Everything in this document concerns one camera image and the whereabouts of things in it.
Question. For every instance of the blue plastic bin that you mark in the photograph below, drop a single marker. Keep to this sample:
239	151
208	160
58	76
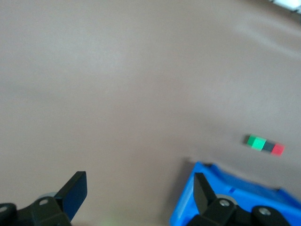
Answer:
247	193

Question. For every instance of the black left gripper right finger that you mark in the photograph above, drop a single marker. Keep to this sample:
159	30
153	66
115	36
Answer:
204	200

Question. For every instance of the black cube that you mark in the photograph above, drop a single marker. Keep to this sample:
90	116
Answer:
269	146

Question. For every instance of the green cube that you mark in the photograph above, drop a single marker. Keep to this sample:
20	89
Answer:
256	142

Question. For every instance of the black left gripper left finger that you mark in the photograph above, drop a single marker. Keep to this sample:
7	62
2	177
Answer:
73	195

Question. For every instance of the brown table mat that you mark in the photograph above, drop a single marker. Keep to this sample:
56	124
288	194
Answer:
117	82

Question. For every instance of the red cube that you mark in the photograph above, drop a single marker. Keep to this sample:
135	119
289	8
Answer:
278	150

